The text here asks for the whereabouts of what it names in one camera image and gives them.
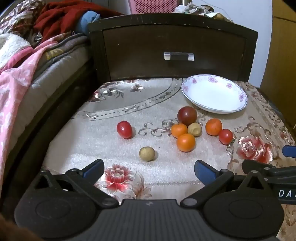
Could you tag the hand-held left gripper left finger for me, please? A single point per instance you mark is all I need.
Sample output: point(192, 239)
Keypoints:
point(94, 168)

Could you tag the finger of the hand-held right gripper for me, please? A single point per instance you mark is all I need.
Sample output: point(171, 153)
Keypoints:
point(290, 151)
point(277, 172)

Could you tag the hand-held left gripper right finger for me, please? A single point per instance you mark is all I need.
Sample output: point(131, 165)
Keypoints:
point(204, 172)

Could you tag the orange tangerine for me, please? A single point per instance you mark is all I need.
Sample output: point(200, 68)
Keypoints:
point(214, 126)
point(186, 142)
point(178, 129)

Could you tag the red cherry tomato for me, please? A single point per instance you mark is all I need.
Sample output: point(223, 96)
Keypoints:
point(124, 129)
point(225, 136)

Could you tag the tan longan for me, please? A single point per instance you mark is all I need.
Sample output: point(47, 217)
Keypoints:
point(146, 153)
point(195, 129)

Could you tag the large dark red tomato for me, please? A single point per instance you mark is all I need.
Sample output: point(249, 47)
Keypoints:
point(187, 115)

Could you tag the white floral plate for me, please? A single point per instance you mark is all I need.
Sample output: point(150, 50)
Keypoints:
point(215, 95)

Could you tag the floral tablecloth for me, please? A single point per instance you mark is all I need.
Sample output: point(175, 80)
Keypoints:
point(166, 162)

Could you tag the brown wooden door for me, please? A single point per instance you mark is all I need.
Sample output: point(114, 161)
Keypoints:
point(282, 58)

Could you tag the grey quilted mattress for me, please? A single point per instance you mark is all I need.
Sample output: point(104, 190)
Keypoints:
point(60, 69)

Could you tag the pink blanket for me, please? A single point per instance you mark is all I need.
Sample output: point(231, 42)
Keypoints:
point(16, 88)

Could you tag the dark wooden nightstand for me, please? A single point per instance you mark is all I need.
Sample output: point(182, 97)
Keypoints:
point(138, 46)

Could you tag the blue cloth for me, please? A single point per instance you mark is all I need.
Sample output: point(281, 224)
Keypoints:
point(86, 20)

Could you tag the white fleece blanket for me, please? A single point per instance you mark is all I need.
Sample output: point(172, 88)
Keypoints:
point(11, 46)

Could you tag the red garment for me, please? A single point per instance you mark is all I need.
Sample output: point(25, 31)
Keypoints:
point(55, 18)

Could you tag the crumpled cloth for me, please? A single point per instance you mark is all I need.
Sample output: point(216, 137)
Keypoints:
point(196, 10)

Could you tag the brown floral quilt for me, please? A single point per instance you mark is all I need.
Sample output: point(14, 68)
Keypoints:
point(20, 16)

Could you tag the pink perforated panel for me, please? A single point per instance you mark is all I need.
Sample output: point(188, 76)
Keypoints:
point(152, 6)

